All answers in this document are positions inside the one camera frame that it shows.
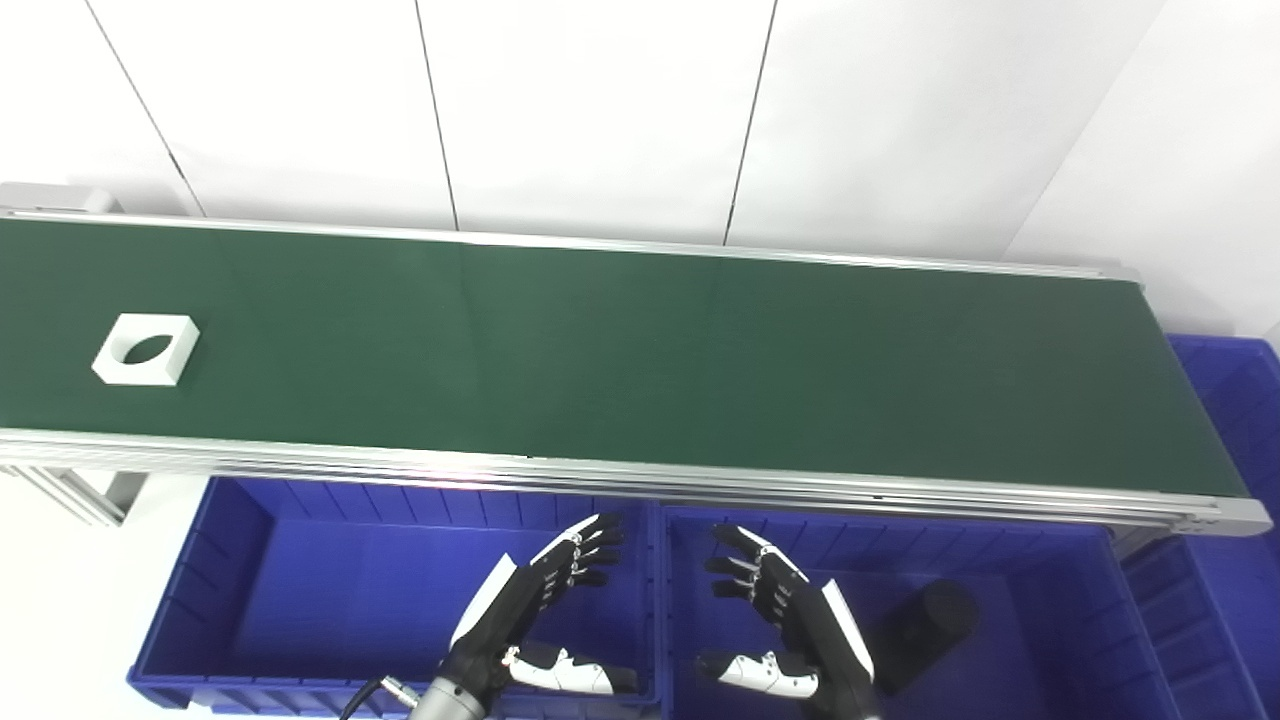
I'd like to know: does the white square part round hole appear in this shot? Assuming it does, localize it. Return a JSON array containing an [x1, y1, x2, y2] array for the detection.
[[91, 313, 201, 387]]

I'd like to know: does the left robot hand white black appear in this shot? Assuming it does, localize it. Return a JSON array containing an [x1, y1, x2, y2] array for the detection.
[[440, 512, 641, 711]]

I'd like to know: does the blue plastic bin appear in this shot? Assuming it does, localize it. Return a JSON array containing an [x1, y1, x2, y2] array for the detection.
[[127, 476, 666, 719], [662, 505, 1186, 720], [1120, 334, 1280, 720]]

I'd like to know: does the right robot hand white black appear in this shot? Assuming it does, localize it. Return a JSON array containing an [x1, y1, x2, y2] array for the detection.
[[697, 522, 881, 720]]

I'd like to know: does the grey conveyor end housing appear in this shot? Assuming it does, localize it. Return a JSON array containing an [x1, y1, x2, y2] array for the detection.
[[0, 182, 126, 216]]

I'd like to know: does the black cylinder block part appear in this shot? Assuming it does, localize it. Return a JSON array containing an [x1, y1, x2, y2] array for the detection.
[[872, 579, 981, 698]]

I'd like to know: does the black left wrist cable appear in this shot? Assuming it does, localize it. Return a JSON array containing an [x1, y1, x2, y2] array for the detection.
[[340, 677, 421, 720]]

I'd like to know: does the green conveyor belt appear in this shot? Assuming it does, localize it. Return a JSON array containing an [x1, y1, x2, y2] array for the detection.
[[0, 205, 1273, 538], [0, 218, 1251, 498]]

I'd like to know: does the aluminium conveyor leg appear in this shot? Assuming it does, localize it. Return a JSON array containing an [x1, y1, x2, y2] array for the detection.
[[0, 465, 149, 528]]

